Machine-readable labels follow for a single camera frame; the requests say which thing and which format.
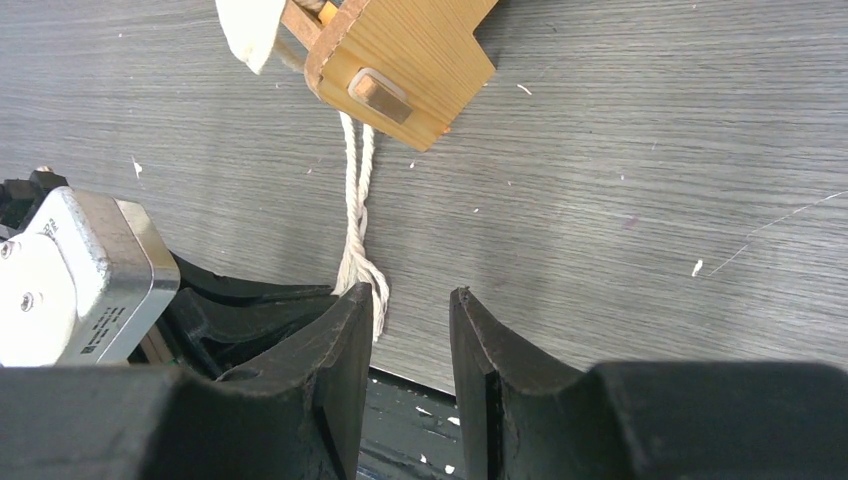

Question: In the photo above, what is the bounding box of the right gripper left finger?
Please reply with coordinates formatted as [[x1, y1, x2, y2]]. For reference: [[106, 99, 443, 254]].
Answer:
[[1, 283, 372, 479]]

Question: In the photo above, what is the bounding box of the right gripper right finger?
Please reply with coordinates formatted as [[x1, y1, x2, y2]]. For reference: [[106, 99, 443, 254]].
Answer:
[[449, 288, 847, 479]]

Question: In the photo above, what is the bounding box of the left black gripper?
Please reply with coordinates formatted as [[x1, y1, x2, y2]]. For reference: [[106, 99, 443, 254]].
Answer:
[[1, 170, 336, 378]]

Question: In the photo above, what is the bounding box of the white tie string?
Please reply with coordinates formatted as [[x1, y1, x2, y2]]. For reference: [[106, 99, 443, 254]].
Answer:
[[331, 111, 391, 343]]

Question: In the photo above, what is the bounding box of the pink checkered duck mattress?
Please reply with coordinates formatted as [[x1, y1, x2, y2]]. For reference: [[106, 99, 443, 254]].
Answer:
[[215, 0, 286, 75]]

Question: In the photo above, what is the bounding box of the wooden pet bed frame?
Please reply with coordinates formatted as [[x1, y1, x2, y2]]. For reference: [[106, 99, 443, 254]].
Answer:
[[280, 0, 497, 151]]

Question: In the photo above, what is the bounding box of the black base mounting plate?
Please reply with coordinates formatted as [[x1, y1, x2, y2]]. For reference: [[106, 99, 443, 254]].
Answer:
[[357, 368, 467, 479]]

